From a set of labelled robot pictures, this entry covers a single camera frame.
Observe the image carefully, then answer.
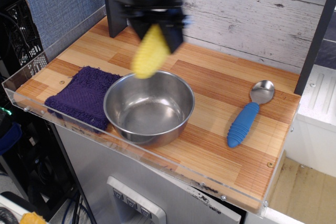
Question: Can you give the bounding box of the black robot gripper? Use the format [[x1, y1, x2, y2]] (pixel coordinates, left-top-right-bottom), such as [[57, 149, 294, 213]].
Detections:
[[115, 0, 193, 54]]

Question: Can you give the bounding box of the yellow plastic corn cob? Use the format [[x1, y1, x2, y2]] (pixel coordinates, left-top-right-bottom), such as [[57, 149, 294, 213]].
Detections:
[[131, 24, 171, 79]]

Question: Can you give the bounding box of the purple knitted towel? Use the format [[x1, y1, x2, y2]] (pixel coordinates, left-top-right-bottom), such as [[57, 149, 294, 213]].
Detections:
[[45, 66, 122, 131]]

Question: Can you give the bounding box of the stainless steel bowl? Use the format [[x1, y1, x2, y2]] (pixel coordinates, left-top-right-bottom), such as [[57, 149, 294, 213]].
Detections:
[[103, 71, 195, 148]]

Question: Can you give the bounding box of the black plastic crate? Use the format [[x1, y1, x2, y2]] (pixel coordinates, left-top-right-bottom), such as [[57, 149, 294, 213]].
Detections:
[[1, 0, 43, 66]]

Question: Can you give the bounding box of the silver toy appliance front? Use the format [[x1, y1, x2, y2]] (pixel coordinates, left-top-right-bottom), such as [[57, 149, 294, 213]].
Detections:
[[56, 126, 246, 223]]

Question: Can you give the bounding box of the white ridged side counter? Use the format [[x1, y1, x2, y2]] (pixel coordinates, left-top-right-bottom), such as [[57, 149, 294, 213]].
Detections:
[[298, 65, 335, 127]]

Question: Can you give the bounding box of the clear acrylic table guard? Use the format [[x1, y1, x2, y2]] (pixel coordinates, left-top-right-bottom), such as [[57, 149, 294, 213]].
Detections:
[[3, 7, 300, 216]]

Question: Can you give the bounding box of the dark grey left post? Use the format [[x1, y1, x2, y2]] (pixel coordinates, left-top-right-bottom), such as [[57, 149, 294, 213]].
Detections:
[[104, 0, 127, 38]]

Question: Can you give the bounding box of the dark grey post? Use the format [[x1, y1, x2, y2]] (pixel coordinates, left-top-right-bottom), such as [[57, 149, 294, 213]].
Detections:
[[294, 0, 335, 95], [104, 0, 127, 38]]

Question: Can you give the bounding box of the blue handled metal spoon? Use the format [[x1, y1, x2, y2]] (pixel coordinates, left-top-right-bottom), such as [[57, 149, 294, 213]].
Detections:
[[227, 80, 275, 148]]

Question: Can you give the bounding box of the dark grey right post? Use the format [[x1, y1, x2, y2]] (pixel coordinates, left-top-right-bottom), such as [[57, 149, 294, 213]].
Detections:
[[294, 0, 335, 95]]

